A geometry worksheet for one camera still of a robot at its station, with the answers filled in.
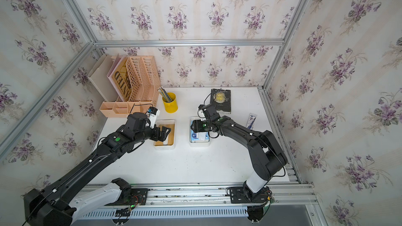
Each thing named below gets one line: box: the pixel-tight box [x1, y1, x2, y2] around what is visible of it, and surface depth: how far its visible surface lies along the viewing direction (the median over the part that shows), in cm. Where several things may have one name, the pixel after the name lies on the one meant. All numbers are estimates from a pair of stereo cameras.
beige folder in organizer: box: [87, 53, 118, 103], surface depth 92 cm
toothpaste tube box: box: [246, 112, 258, 131], surface depth 103 cm
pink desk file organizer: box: [99, 53, 161, 118], surface depth 106 cm
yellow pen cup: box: [162, 92, 179, 114], surface depth 103 cm
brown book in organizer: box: [112, 57, 132, 101], surface depth 100 cm
